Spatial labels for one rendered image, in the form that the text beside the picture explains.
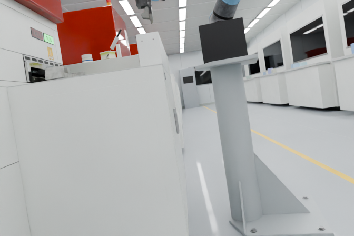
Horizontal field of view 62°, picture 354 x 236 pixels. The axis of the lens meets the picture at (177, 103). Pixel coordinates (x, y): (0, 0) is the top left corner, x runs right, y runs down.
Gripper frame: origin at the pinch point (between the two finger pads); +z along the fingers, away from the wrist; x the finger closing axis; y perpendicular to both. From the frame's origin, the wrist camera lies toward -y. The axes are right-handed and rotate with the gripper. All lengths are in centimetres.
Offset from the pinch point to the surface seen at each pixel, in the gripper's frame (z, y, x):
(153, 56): 24.5, -0.7, 40.0
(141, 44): 19.1, 3.6, 40.0
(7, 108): 37, 59, 47
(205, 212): 111, -13, -5
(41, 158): 59, 49, 46
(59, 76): 25, 47, 22
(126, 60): 16.9, 20.1, -15.0
